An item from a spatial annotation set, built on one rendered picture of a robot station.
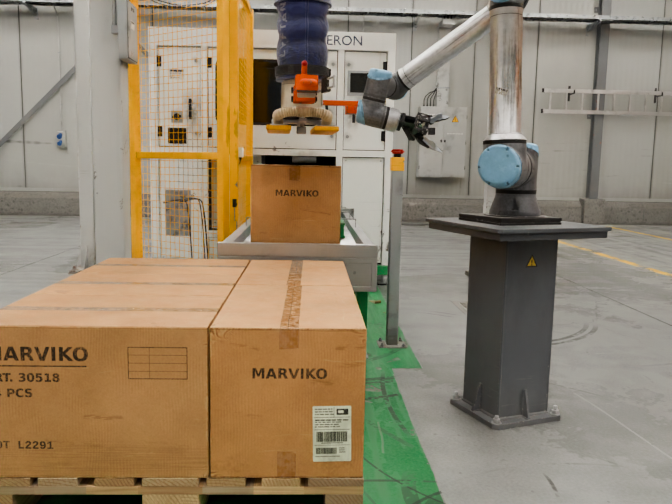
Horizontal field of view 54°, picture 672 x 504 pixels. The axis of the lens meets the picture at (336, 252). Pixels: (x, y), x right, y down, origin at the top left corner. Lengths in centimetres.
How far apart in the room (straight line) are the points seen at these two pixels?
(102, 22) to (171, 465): 255
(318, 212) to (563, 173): 986
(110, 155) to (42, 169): 882
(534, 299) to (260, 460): 126
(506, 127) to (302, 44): 90
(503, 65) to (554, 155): 1010
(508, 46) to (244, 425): 152
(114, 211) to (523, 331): 222
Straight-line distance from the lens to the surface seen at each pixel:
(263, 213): 297
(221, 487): 184
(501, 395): 260
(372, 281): 293
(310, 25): 279
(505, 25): 245
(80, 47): 607
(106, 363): 178
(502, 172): 236
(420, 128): 264
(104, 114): 375
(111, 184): 374
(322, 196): 294
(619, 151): 1296
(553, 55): 1261
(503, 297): 250
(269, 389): 173
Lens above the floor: 95
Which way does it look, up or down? 7 degrees down
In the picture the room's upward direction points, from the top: 1 degrees clockwise
